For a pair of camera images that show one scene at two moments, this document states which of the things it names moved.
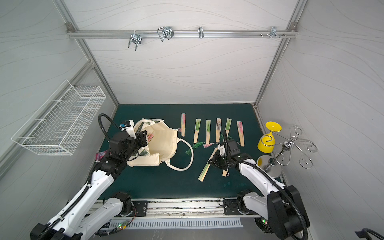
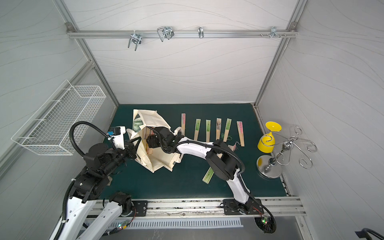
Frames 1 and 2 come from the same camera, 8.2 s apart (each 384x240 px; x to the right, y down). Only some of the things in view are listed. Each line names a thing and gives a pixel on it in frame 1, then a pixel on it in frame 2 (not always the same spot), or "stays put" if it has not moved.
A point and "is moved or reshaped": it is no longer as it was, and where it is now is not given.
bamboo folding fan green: [208, 126] stays put
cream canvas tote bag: [162, 142] is moved or reshaped
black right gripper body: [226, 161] -> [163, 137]
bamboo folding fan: [196, 130] stays put
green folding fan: [201, 177] -> [208, 175]
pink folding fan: [183, 124] stays put
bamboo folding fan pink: [240, 130] stays put
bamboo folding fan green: [228, 126] stays put
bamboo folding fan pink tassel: [218, 123] stays put
